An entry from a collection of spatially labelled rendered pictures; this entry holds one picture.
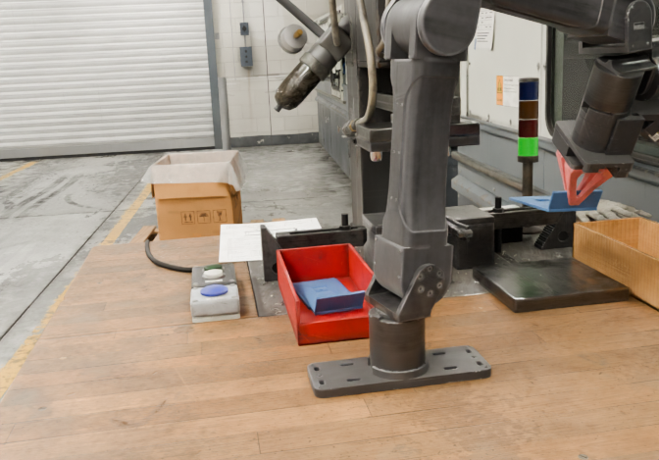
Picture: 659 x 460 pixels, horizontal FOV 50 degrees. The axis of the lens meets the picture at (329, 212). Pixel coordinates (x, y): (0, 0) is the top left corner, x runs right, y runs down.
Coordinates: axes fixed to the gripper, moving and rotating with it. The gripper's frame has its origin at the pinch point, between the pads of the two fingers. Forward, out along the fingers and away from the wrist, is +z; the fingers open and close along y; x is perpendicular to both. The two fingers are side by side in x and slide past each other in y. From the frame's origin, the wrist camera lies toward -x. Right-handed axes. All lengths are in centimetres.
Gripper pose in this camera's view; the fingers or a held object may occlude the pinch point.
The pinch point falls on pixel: (574, 198)
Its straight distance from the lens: 101.5
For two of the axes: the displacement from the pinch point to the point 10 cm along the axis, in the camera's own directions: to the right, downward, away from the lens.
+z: -0.6, 7.9, 6.1
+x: -9.9, 0.3, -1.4
